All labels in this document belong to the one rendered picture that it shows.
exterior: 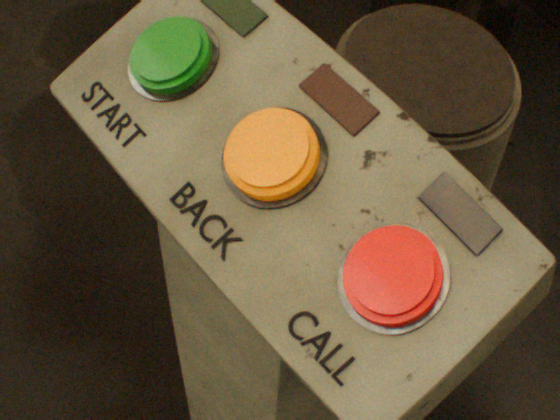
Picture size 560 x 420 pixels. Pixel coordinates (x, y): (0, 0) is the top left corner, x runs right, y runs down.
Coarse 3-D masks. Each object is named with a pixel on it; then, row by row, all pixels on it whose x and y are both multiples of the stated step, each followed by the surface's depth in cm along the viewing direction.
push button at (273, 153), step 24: (264, 120) 39; (288, 120) 39; (240, 144) 39; (264, 144) 38; (288, 144) 38; (312, 144) 38; (240, 168) 38; (264, 168) 38; (288, 168) 38; (312, 168) 38; (264, 192) 38; (288, 192) 38
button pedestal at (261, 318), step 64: (192, 0) 43; (256, 0) 42; (128, 64) 43; (256, 64) 41; (320, 64) 40; (128, 128) 42; (192, 128) 41; (320, 128) 39; (384, 128) 39; (192, 192) 40; (320, 192) 38; (384, 192) 38; (192, 256) 39; (256, 256) 38; (320, 256) 37; (448, 256) 36; (512, 256) 36; (192, 320) 52; (256, 320) 37; (320, 320) 37; (448, 320) 35; (512, 320) 37; (192, 384) 62; (256, 384) 48; (320, 384) 36; (384, 384) 35; (448, 384) 37
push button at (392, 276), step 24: (360, 240) 36; (384, 240) 36; (408, 240) 36; (360, 264) 36; (384, 264) 36; (408, 264) 35; (432, 264) 35; (360, 288) 35; (384, 288) 35; (408, 288) 35; (432, 288) 35; (360, 312) 36; (384, 312) 35; (408, 312) 35
